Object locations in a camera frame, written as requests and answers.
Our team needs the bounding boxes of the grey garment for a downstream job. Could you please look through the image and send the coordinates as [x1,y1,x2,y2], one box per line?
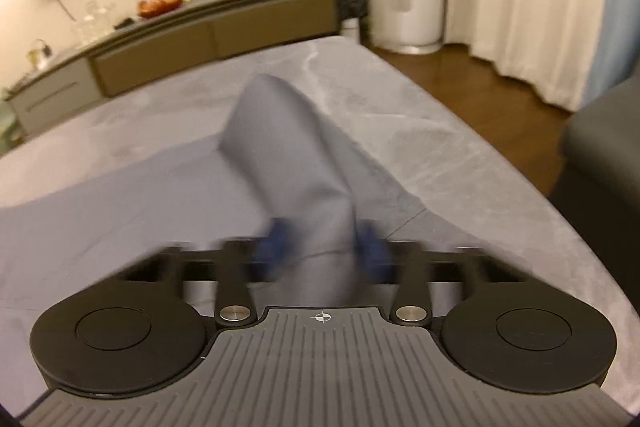
[0,72,532,417]

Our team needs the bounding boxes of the dark grey sofa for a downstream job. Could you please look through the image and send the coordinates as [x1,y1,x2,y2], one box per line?
[549,74,640,308]

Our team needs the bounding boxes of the long grey brown sideboard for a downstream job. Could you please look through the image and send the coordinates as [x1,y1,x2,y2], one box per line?
[8,0,341,134]

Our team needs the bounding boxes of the red fruit bowl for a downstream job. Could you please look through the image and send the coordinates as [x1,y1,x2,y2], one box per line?
[137,0,190,20]

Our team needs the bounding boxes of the clear glass jars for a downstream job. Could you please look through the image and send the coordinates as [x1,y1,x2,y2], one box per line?
[73,1,115,46]

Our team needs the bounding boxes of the white power strip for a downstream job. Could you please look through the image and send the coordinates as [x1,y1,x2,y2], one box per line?
[26,39,53,70]

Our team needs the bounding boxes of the blue curtain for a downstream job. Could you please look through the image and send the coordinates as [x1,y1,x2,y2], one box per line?
[580,0,639,106]

